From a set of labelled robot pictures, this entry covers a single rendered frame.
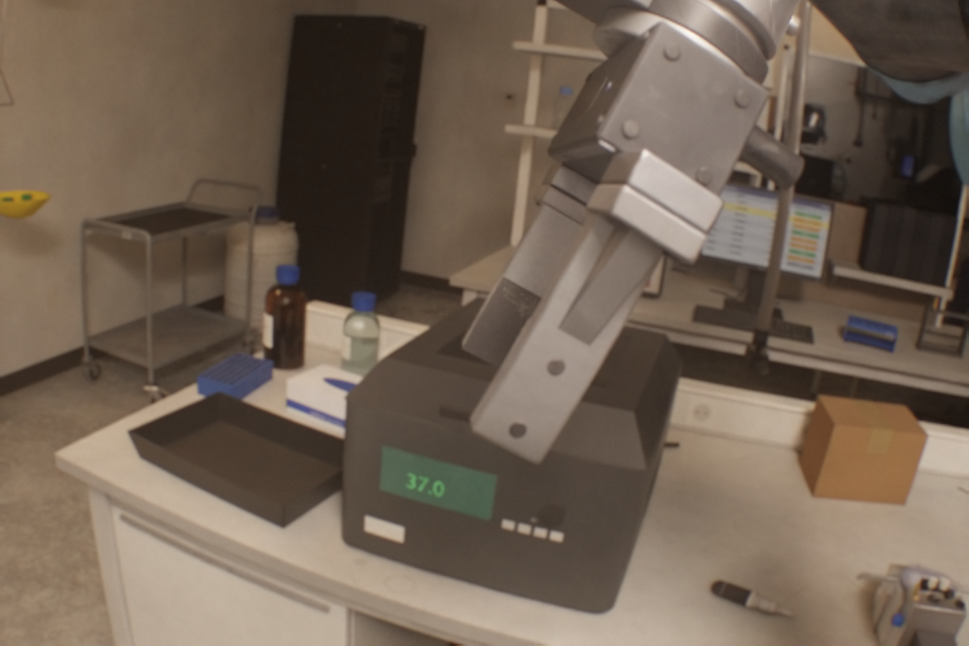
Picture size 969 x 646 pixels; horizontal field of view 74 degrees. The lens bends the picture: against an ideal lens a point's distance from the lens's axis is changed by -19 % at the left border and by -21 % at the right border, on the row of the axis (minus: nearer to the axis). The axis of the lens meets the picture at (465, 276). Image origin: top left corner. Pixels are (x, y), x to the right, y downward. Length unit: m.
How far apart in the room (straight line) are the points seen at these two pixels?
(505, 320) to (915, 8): 0.26
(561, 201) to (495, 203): 5.41
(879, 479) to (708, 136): 1.36
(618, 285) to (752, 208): 2.63
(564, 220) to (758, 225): 2.50
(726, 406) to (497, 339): 1.35
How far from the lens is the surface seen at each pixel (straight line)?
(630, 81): 0.26
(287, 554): 1.15
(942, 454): 1.83
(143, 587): 1.50
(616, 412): 0.98
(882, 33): 0.40
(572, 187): 0.38
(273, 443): 1.45
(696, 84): 0.27
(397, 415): 1.02
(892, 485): 1.60
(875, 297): 3.39
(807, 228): 2.88
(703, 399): 1.70
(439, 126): 5.90
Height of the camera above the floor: 1.56
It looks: 14 degrees down
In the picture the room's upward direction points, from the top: 6 degrees clockwise
